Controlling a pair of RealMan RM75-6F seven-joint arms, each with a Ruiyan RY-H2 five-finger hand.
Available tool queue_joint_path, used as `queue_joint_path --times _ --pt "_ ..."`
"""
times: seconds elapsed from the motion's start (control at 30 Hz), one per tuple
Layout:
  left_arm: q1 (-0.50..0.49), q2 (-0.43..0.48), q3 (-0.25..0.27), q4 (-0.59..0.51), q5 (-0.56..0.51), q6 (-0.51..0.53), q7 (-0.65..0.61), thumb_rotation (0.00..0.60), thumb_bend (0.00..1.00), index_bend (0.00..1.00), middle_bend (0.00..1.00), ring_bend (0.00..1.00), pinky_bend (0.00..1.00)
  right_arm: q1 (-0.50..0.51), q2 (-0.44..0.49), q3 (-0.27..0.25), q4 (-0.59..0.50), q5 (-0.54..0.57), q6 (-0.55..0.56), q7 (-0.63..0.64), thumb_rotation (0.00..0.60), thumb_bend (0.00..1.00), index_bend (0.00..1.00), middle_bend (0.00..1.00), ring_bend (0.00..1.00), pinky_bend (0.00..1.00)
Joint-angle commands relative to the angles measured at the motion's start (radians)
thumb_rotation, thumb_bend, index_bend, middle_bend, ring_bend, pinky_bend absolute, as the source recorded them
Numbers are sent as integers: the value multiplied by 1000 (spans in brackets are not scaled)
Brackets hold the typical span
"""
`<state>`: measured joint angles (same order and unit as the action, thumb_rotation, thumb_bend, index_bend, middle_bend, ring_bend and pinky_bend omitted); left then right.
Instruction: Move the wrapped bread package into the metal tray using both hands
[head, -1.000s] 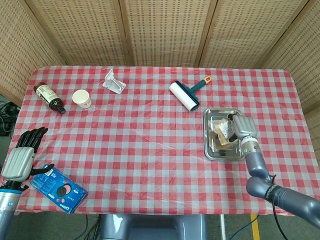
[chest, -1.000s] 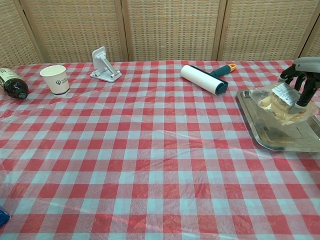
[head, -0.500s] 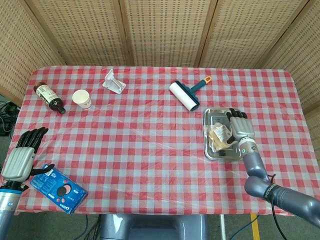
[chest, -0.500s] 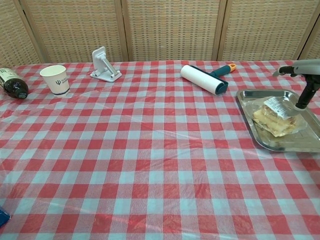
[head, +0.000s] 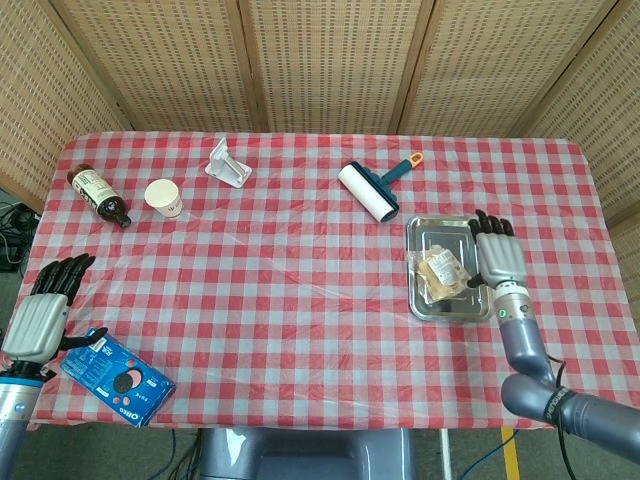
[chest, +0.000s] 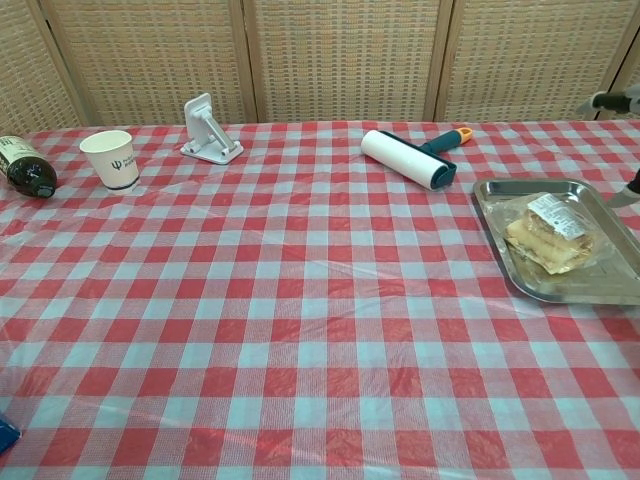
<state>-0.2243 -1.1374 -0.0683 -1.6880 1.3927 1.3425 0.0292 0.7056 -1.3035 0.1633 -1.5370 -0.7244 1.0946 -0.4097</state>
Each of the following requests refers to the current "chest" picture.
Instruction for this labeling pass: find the dark glass bottle with label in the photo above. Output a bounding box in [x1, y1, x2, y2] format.
[0, 135, 59, 198]

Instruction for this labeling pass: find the red white checkered tablecloth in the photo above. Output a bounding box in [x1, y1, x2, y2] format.
[0, 119, 640, 480]

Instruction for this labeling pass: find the lint roller with teal handle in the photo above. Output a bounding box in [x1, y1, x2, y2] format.
[360, 127, 474, 192]

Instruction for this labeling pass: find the blue Oreo cookie box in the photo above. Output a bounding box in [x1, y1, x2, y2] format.
[0, 412, 24, 457]

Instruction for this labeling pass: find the stainless steel tray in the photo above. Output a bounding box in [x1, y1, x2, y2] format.
[472, 178, 640, 306]

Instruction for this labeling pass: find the white plastic phone stand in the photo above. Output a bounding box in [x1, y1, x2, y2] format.
[179, 92, 245, 166]

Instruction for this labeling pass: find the white paper cup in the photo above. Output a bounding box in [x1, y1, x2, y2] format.
[79, 129, 141, 194]

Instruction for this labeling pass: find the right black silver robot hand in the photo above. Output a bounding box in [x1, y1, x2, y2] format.
[575, 84, 640, 209]

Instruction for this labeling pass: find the sandwich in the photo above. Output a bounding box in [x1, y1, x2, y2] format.
[487, 192, 619, 277]

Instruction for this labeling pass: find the woven wicker screen panel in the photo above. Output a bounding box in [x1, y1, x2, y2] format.
[242, 0, 454, 124]
[424, 0, 636, 123]
[587, 0, 640, 121]
[39, 0, 259, 127]
[0, 0, 84, 135]

